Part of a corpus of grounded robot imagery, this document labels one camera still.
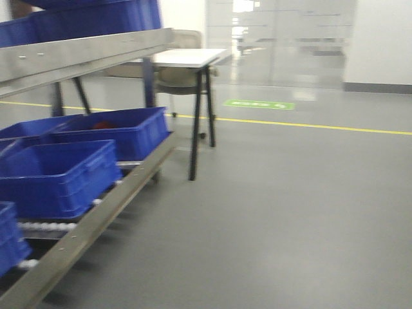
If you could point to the blue bins upper shelf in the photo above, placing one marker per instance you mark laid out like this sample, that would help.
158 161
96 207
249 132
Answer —
63 20

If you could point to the beige chair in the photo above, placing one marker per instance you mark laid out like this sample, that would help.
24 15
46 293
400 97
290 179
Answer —
184 39

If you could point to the lower steel rack rail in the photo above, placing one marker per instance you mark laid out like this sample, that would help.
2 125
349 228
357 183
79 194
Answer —
58 245

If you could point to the blue bin rack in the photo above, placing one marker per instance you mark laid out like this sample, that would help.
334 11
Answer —
138 133
58 181

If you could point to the stainless steel shelf rail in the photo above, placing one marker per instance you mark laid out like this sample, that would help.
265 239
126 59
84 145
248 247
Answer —
30 66

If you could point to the blue bin rear rack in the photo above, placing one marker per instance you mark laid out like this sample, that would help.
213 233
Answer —
138 133

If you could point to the white table black legs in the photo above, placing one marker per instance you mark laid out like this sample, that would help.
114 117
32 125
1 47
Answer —
199 62

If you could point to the red mesh parts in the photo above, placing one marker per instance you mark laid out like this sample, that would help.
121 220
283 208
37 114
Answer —
104 125

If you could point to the blue bin front rack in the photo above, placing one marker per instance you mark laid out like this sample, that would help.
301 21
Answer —
58 181

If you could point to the blue bin bottom left corner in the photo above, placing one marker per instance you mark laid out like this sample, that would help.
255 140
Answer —
14 247

